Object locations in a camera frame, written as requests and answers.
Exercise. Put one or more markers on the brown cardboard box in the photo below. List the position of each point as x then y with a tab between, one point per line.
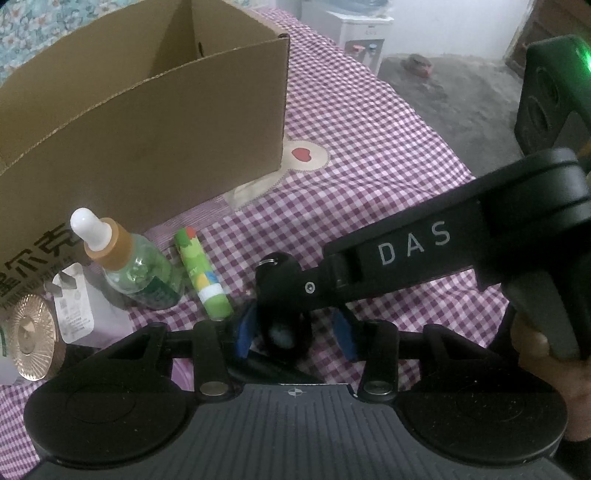
138	116

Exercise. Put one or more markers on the purple checkered tablecloth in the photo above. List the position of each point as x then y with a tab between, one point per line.
383	158

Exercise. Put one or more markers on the green dropper bottle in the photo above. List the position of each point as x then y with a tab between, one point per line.
132	265

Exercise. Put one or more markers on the gold lid black jar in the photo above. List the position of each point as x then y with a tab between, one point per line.
34	341

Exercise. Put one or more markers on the white water dispenser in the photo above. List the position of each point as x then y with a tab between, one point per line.
362	37

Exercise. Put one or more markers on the black cylindrical tube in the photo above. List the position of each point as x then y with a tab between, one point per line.
284	329

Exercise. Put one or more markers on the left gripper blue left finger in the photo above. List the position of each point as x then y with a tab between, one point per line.
245	329

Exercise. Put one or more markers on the blue water jug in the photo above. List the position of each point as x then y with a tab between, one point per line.
365	6

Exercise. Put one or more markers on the floral blue curtain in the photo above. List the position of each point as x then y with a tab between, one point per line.
28	27

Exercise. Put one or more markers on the green lip balm tube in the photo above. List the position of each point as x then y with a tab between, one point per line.
201	275

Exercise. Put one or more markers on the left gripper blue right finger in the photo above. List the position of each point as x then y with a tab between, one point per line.
343	334

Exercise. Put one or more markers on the white charger plug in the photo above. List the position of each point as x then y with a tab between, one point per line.
68	289

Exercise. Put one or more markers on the right human hand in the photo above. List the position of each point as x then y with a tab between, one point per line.
570	378

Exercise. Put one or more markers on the brown object on floor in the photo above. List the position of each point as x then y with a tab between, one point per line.
419	65

